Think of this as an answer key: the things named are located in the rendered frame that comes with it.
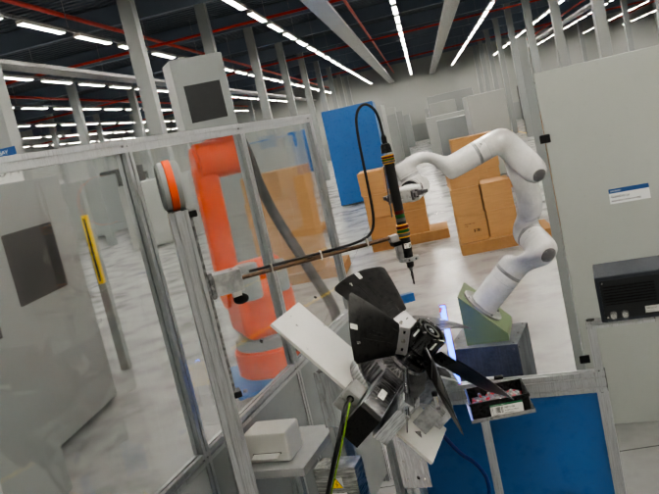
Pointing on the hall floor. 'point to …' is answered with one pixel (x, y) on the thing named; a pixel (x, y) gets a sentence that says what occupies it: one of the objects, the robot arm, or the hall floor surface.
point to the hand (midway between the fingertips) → (401, 197)
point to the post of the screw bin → (492, 458)
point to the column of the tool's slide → (212, 350)
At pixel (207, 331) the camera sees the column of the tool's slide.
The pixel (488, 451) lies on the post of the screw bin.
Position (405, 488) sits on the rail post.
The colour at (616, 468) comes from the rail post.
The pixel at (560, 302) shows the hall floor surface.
